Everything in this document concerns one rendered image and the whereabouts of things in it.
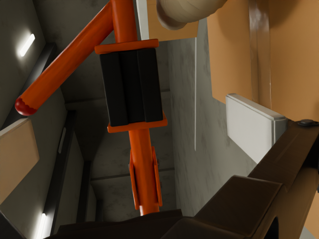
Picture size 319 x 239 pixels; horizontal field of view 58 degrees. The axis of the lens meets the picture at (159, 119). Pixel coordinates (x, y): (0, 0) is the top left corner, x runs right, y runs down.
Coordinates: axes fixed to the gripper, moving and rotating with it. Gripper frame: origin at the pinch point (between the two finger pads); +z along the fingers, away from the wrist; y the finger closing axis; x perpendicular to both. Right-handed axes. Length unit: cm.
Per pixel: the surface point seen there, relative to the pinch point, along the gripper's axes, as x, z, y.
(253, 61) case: 2.4, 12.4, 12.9
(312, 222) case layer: -59, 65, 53
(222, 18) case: 7.6, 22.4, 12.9
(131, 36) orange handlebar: 6.2, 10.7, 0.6
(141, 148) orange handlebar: -4.9, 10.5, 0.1
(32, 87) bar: 2.3, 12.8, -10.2
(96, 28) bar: 7.4, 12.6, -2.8
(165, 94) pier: -178, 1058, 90
